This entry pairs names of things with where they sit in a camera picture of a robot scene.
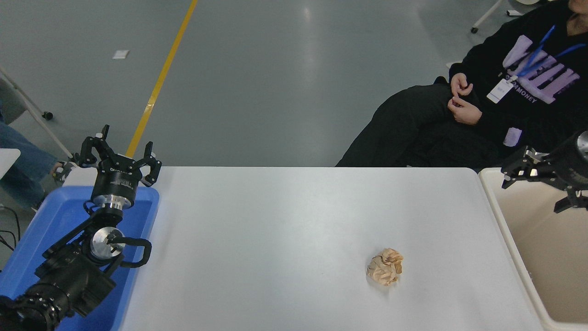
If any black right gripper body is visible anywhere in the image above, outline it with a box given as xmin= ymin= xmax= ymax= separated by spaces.
xmin=542 ymin=134 xmax=588 ymax=191

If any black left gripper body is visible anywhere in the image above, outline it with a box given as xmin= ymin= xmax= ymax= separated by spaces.
xmin=90 ymin=156 xmax=141 ymax=201

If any seated person's left hand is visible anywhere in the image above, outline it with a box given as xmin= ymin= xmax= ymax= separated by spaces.
xmin=447 ymin=96 xmax=483 ymax=126

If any seated person's right hand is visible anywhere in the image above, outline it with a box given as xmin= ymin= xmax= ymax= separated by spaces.
xmin=451 ymin=72 xmax=474 ymax=97

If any blue plastic tray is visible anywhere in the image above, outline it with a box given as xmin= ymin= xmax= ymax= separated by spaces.
xmin=0 ymin=185 xmax=160 ymax=331

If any large pale plastic bin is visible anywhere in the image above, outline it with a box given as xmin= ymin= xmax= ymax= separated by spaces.
xmin=479 ymin=168 xmax=588 ymax=331

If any person at table end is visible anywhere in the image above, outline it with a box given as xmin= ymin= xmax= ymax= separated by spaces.
xmin=0 ymin=99 xmax=79 ymax=214

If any white ID badge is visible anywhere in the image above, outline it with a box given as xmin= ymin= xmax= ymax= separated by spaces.
xmin=486 ymin=78 xmax=515 ymax=104

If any white side table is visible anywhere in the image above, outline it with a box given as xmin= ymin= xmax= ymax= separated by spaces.
xmin=0 ymin=147 xmax=22 ymax=179

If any seated person with badge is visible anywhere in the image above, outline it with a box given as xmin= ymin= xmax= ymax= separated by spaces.
xmin=335 ymin=0 xmax=588 ymax=168

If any white wheeled chair base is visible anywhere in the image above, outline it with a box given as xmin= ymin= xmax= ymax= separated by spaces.
xmin=470 ymin=0 xmax=540 ymax=34

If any crumpled tan paper ball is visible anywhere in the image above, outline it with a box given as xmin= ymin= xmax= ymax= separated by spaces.
xmin=366 ymin=248 xmax=404 ymax=286

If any white wheeled stand frame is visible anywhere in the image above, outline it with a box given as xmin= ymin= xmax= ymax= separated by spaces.
xmin=0 ymin=64 xmax=74 ymax=159

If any black floor cable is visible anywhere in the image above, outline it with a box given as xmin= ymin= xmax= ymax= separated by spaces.
xmin=0 ymin=205 xmax=23 ymax=254

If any blue lanyard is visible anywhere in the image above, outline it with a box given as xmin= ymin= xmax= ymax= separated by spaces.
xmin=507 ymin=25 xmax=588 ymax=84

